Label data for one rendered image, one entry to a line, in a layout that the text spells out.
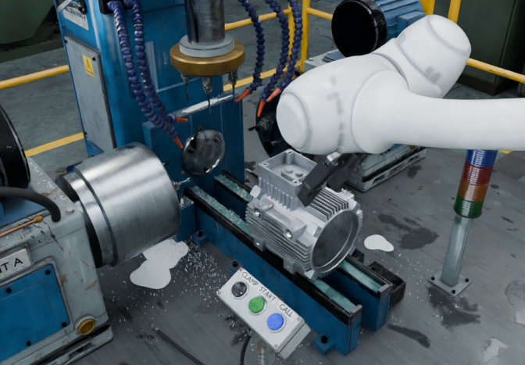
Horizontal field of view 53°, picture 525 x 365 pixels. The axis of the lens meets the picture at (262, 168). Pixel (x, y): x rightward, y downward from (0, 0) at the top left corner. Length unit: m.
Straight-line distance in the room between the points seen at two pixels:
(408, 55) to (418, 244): 0.89
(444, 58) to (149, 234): 0.75
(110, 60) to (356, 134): 0.88
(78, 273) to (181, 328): 0.29
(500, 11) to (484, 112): 3.73
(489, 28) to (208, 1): 3.35
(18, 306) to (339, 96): 0.75
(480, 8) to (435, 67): 3.67
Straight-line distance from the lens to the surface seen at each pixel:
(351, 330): 1.20
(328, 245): 1.27
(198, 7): 1.24
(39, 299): 1.14
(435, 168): 1.89
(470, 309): 1.41
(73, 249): 1.12
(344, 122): 0.63
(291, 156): 1.23
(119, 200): 1.16
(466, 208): 1.28
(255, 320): 0.97
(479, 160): 1.22
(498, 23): 4.34
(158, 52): 1.47
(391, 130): 0.62
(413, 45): 0.74
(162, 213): 1.20
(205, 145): 1.48
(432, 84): 0.75
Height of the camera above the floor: 1.78
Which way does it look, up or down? 33 degrees down
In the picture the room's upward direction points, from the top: 1 degrees counter-clockwise
